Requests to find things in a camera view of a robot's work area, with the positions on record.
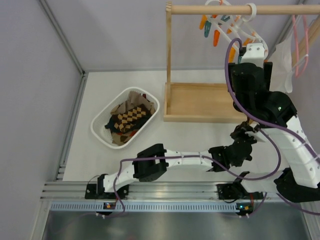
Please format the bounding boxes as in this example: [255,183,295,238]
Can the teal patterned sock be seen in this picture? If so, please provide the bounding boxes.
[104,118,119,133]

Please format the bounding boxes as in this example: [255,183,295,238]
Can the brown argyle sock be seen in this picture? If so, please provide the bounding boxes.
[240,118,254,128]
[111,104,152,134]

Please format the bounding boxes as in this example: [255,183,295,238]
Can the white clip sock hanger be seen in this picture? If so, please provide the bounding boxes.
[199,3,269,58]

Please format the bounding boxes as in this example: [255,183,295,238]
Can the aluminium mounting rail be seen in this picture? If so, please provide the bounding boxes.
[40,181,262,214]

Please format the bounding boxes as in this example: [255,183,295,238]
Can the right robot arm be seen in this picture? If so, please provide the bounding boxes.
[225,62,320,203]

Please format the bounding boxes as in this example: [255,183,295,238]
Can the white cloth garment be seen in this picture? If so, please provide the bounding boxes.
[269,35,293,93]

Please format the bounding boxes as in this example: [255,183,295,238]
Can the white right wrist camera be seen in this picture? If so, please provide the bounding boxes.
[239,42,268,68]

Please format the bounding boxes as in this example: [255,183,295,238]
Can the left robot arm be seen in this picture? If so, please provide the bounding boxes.
[96,122,257,196]

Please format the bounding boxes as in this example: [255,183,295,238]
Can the argyle socks in basket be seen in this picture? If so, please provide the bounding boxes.
[111,130,138,146]

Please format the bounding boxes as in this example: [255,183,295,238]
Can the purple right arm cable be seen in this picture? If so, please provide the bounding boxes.
[224,37,320,217]

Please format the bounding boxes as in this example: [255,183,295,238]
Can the pink clothes hanger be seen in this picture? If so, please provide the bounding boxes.
[292,15,309,78]

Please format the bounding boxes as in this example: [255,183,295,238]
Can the white plastic laundry basket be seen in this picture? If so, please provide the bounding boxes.
[90,87,160,150]

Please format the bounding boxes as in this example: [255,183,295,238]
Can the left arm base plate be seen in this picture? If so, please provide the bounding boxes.
[84,183,129,200]

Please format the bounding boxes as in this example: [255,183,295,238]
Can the wooden clothes rack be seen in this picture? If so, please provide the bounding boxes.
[163,1,320,123]

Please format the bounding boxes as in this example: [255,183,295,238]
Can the tan brown sock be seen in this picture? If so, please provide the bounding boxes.
[110,91,156,115]

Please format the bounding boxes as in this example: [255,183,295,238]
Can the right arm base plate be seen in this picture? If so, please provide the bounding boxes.
[217,182,264,200]

